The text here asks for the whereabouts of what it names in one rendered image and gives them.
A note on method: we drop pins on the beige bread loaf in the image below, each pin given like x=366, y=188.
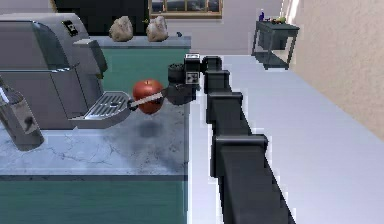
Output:
x=121, y=29
x=157, y=29

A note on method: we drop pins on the blue bottle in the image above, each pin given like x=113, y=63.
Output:
x=261, y=15

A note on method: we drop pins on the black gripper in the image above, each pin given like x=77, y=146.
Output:
x=180, y=90

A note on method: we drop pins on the green fruit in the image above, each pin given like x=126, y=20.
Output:
x=280, y=20

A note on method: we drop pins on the small dark blue object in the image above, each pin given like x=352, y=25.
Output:
x=179, y=34

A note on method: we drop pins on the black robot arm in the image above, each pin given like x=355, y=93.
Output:
x=240, y=166

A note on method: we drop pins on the green kitchen counter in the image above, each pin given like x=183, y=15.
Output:
x=100, y=150

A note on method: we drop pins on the dark grey side table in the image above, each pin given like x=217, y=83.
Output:
x=274, y=43

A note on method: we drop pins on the red apple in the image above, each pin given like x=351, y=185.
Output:
x=148, y=95

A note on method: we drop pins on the wooden framed window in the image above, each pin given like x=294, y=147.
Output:
x=185, y=7

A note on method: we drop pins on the grey coffee machine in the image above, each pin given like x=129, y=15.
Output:
x=50, y=66

